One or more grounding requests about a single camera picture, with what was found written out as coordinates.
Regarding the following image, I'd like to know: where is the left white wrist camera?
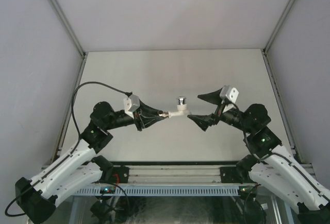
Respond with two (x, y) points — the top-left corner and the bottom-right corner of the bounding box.
(123, 94), (140, 118)

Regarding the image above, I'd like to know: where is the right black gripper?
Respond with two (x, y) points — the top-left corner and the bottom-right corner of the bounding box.
(187, 88), (253, 134)

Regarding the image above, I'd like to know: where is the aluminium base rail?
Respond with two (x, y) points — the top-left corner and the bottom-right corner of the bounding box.
(112, 162), (239, 185)

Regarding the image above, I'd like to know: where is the silver threaded pipe fitting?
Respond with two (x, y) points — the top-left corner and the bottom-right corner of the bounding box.
(157, 110), (170, 119)

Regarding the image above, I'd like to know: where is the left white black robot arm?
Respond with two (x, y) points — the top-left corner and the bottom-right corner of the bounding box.
(14, 95), (171, 223)

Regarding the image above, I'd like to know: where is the grey slotted cable duct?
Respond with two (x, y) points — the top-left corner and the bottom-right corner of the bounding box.
(73, 185), (252, 197)

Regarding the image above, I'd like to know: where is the white plastic water faucet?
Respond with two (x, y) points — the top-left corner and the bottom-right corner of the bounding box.
(168, 96), (191, 118)

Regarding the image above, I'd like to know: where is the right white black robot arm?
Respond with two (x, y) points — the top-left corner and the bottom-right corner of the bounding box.
(188, 85), (329, 223)

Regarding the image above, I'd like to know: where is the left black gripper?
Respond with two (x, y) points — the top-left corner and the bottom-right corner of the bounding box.
(104, 99), (163, 131)

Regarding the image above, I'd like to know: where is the left black camera cable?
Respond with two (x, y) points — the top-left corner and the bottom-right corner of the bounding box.
(71, 81), (134, 140)

